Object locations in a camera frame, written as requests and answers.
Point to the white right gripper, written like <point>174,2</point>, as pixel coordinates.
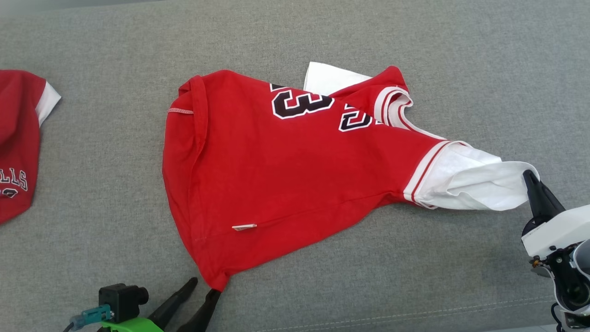
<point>557,230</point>

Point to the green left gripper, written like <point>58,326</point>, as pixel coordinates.
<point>133,326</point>

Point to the red jersey white sleeves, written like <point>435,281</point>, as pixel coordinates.
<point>276,175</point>

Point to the red Bulls print garment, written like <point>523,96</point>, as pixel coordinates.
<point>18,138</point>

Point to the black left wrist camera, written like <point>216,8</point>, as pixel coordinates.
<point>120,302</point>

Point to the teal left camera connector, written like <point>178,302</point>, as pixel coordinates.
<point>94,316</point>

